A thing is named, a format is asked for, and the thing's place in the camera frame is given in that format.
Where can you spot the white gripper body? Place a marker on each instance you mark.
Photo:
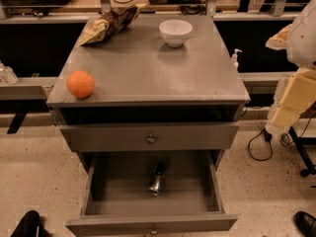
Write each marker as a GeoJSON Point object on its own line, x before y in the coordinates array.
{"type": "Point", "coordinates": [304, 39]}

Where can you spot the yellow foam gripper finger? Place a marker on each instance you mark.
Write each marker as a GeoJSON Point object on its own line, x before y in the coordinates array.
{"type": "Point", "coordinates": [279, 40]}

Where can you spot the silver redbull can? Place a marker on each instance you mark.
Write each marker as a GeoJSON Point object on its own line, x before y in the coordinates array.
{"type": "Point", "coordinates": [157, 179]}

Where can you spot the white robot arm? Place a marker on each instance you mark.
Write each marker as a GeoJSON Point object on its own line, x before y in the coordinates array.
{"type": "Point", "coordinates": [301, 38]}

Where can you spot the grey wooden drawer cabinet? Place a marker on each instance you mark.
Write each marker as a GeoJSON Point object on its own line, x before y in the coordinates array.
{"type": "Point", "coordinates": [140, 79]}

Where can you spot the grey top drawer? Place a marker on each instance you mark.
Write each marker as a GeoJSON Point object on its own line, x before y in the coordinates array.
{"type": "Point", "coordinates": [150, 136]}

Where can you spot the open grey middle drawer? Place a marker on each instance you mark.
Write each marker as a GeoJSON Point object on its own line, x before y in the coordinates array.
{"type": "Point", "coordinates": [117, 200]}

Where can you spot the white pump bottle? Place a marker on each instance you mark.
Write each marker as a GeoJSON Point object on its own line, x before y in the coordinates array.
{"type": "Point", "coordinates": [234, 57]}

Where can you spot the black stand leg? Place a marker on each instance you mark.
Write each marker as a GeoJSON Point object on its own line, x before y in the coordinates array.
{"type": "Point", "coordinates": [301, 143]}

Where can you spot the white ceramic bowl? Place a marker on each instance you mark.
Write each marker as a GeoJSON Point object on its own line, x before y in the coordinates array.
{"type": "Point", "coordinates": [175, 32]}

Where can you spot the black shoe right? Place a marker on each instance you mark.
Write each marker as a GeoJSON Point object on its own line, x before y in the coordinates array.
{"type": "Point", "coordinates": [306, 223]}

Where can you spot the black shoe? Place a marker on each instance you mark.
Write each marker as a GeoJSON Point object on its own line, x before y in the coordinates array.
{"type": "Point", "coordinates": [29, 226]}
{"type": "Point", "coordinates": [306, 223]}

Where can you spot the crumpled chip bag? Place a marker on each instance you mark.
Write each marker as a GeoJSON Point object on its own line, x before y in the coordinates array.
{"type": "Point", "coordinates": [111, 22]}

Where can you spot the orange fruit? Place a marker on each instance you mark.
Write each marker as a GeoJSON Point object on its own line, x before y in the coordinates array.
{"type": "Point", "coordinates": [80, 84]}

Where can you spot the black shoe left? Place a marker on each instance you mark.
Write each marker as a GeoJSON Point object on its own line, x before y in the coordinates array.
{"type": "Point", "coordinates": [29, 226]}

